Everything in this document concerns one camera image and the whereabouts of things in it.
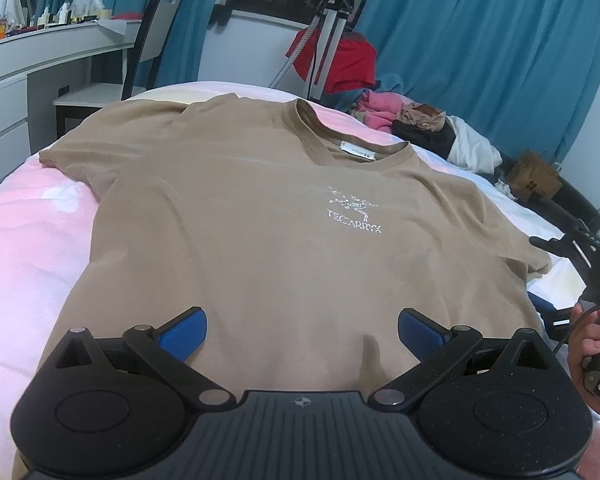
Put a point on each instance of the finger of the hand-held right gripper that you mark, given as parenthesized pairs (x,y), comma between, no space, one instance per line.
(555,245)
(540,300)

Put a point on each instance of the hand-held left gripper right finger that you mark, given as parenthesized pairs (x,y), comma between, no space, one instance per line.
(420,335)

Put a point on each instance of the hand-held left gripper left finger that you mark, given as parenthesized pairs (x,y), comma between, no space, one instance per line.
(185,332)

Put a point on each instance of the tan t-shirt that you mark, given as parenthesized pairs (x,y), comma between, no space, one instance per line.
(260,240)

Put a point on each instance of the person's right hand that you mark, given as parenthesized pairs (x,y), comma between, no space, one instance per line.
(587,345)

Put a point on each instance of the brown paper bag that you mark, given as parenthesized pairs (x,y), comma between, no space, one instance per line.
(532,175)

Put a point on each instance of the white garment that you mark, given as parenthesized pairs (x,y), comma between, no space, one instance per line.
(475,147)

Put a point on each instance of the black garment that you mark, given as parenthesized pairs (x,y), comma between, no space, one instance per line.
(435,140)

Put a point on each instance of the brown garment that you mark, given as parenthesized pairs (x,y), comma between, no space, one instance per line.
(422,117)

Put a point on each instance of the pastel blanket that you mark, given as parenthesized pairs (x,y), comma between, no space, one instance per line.
(25,240)

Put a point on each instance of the blue curtain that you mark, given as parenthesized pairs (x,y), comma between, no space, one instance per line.
(180,20)
(480,45)

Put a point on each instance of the pink garment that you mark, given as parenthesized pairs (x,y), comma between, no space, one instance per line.
(380,110)

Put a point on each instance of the blue garment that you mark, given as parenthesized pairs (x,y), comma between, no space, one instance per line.
(390,84)

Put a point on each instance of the red garment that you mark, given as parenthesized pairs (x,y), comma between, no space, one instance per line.
(352,65)

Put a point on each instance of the grey and black chair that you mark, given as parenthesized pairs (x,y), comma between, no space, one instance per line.
(155,35)

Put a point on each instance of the white dressing table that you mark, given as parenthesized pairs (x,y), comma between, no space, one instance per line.
(10,85)

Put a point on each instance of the silver tripod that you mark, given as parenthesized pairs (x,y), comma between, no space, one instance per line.
(330,35)

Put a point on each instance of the row of small cosmetic bottles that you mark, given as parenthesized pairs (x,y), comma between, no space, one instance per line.
(65,12)

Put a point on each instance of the black wall outlet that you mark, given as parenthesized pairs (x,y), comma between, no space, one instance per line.
(63,90)

